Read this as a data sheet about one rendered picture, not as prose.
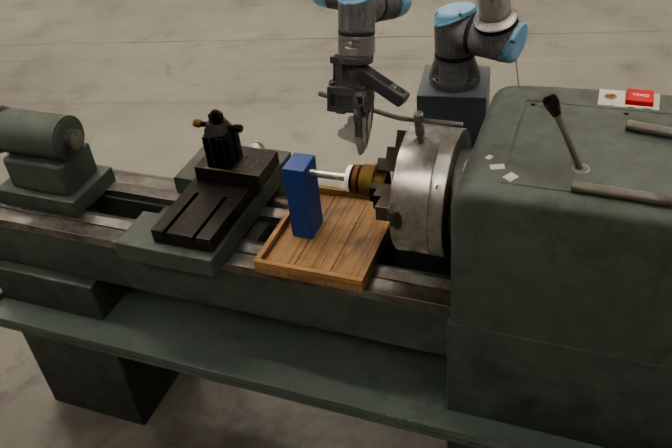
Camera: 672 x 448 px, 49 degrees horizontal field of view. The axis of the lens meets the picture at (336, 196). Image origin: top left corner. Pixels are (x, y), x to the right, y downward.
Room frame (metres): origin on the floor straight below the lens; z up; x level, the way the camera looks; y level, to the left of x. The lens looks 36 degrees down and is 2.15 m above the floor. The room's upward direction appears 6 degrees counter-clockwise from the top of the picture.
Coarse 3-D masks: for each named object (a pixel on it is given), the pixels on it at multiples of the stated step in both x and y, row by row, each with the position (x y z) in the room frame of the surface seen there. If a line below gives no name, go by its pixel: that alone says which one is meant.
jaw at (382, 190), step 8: (376, 184) 1.45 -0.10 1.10; (384, 184) 1.45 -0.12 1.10; (376, 192) 1.42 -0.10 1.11; (384, 192) 1.41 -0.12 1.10; (376, 200) 1.40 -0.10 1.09; (384, 200) 1.38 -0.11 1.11; (376, 208) 1.36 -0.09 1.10; (384, 208) 1.35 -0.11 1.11; (376, 216) 1.35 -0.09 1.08; (384, 216) 1.35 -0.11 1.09; (392, 216) 1.33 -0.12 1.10; (400, 216) 1.32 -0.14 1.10; (392, 224) 1.32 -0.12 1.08; (400, 224) 1.32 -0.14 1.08
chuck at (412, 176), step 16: (432, 128) 1.47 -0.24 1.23; (448, 128) 1.47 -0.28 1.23; (432, 144) 1.40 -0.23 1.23; (400, 160) 1.38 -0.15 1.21; (416, 160) 1.37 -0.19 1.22; (432, 160) 1.36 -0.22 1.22; (400, 176) 1.35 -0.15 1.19; (416, 176) 1.34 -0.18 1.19; (400, 192) 1.33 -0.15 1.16; (416, 192) 1.32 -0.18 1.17; (400, 208) 1.32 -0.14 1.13; (416, 208) 1.30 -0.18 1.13; (416, 224) 1.29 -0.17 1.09; (400, 240) 1.32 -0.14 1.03; (416, 240) 1.30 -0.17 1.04
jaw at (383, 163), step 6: (402, 132) 1.53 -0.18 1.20; (396, 138) 1.52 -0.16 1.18; (402, 138) 1.52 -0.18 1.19; (396, 144) 1.52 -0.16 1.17; (390, 150) 1.51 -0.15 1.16; (396, 150) 1.51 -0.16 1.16; (390, 156) 1.50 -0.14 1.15; (396, 156) 1.50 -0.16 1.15; (378, 162) 1.51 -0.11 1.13; (384, 162) 1.50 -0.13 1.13; (390, 162) 1.50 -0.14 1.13; (378, 168) 1.50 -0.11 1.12; (384, 168) 1.49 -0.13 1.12; (390, 168) 1.49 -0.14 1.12
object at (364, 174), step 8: (352, 168) 1.51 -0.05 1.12; (360, 168) 1.51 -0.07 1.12; (368, 168) 1.50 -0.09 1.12; (376, 168) 1.50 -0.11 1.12; (352, 176) 1.49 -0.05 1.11; (360, 176) 1.48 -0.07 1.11; (368, 176) 1.48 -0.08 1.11; (376, 176) 1.48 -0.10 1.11; (384, 176) 1.48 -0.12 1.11; (352, 184) 1.48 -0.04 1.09; (360, 184) 1.47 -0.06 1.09; (368, 184) 1.46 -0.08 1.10; (352, 192) 1.49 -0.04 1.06; (360, 192) 1.47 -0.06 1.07; (368, 192) 1.46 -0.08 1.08
